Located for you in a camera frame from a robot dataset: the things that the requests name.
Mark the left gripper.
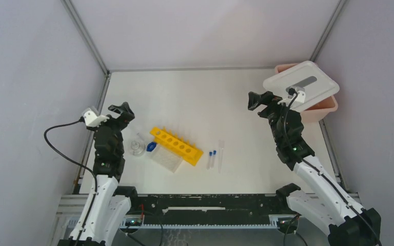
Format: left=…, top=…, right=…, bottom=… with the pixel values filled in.
left=87, top=102, right=134, bottom=156

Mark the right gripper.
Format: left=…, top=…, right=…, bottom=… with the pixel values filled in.
left=247, top=91, right=297, bottom=144

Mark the white plastic bin lid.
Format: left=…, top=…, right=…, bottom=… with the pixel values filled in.
left=263, top=61, right=340, bottom=112

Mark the clear well plate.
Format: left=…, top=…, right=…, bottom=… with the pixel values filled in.
left=150, top=145, right=183, bottom=173

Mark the blue capped tube left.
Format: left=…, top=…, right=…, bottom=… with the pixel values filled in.
left=206, top=151, right=213, bottom=170

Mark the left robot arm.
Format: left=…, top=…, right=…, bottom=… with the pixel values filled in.
left=58, top=102, right=140, bottom=245

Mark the blue bottle cap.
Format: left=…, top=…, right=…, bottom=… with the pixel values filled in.
left=146, top=141, right=157, bottom=152

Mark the left camera cable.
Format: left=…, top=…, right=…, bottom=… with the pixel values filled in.
left=44, top=118, right=98, bottom=194

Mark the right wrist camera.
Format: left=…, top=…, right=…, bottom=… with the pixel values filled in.
left=278, top=86, right=306, bottom=105

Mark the yellow test tube rack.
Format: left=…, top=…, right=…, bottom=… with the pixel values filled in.
left=149, top=127, right=204, bottom=166

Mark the small glass flask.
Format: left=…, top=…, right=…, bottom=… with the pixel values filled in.
left=129, top=133, right=146, bottom=156

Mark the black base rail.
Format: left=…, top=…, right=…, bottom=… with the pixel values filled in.
left=128, top=194, right=296, bottom=226

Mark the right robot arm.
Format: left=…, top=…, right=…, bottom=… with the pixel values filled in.
left=248, top=88, right=382, bottom=245

